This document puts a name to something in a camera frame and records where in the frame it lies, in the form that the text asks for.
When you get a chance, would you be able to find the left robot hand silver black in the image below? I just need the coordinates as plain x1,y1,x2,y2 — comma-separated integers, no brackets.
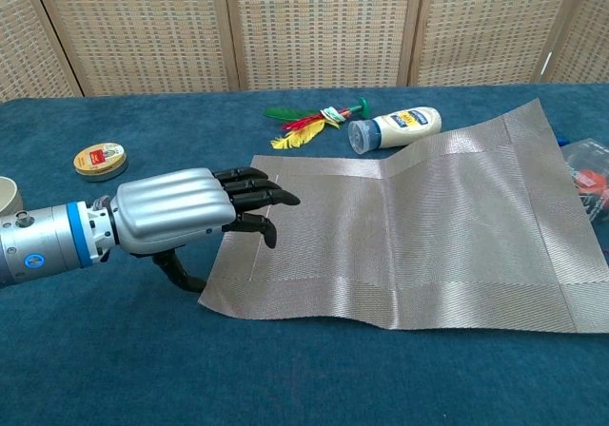
108,166,302,294

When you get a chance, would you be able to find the white bowl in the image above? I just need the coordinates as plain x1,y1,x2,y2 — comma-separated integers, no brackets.
0,176,23,216

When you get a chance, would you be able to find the woven grey placemat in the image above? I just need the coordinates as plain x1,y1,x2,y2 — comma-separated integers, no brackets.
197,97,609,335

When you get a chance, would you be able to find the round yellow tin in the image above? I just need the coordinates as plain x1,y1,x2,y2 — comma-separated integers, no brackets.
72,142,128,183

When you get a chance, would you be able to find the blue felt table cover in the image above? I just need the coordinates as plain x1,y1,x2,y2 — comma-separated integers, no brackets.
0,82,609,426

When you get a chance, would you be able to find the colourful feather shuttlecock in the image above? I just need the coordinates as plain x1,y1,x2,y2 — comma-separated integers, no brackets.
264,96,371,151

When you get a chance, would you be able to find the woven bamboo folding screen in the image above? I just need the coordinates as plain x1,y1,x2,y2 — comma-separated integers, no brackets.
0,0,609,103

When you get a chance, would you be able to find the mayonnaise squeeze bottle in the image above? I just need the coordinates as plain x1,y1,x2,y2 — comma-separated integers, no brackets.
347,106,442,155

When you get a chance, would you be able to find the clear box with red pieces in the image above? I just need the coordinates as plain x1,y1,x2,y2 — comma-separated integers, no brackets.
560,138,609,223

